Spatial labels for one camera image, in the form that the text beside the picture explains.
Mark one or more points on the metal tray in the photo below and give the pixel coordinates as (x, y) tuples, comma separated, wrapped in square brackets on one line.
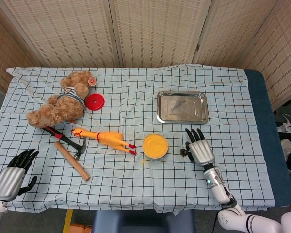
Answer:
[(182, 107)]

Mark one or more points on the red plastic disc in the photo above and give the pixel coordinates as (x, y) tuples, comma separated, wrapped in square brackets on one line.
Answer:
[(95, 102)]

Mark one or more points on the blue checkered tablecloth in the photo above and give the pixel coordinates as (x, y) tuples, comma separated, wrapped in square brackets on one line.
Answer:
[(126, 184)]

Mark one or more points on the red black claw hammer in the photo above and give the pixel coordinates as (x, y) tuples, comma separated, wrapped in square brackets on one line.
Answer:
[(66, 140)]

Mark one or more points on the brown teddy bear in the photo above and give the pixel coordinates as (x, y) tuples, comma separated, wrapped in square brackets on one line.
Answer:
[(63, 106)]

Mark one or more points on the white shoe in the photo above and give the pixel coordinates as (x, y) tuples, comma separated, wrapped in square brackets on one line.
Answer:
[(286, 148)]

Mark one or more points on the orange box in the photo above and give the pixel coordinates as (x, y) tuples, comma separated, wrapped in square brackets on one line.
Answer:
[(81, 228)]

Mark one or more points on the wooden rolling pin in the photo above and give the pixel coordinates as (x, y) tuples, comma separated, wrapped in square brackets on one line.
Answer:
[(72, 161)]

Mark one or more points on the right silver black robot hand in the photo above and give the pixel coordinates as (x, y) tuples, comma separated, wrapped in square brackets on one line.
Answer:
[(201, 150)]

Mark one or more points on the beige folding screen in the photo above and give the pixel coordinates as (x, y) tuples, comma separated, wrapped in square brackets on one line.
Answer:
[(155, 31)]

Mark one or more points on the dark blue padded table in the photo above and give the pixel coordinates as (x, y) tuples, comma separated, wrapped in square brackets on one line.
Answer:
[(269, 136)]

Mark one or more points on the round red white tag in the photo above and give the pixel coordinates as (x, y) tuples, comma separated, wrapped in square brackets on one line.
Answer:
[(92, 81)]

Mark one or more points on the yellow rubber chicken toy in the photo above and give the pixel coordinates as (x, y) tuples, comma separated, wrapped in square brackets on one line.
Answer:
[(109, 139)]

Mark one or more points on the blue padded chair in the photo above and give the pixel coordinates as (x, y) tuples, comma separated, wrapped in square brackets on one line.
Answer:
[(143, 221)]

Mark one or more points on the bowl of yellow powder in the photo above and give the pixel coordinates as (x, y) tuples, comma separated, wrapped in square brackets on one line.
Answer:
[(155, 146)]

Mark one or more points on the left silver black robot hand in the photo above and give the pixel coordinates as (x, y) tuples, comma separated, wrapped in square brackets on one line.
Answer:
[(8, 180)]

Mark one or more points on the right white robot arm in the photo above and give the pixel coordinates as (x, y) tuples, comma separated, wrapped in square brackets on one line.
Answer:
[(219, 189)]

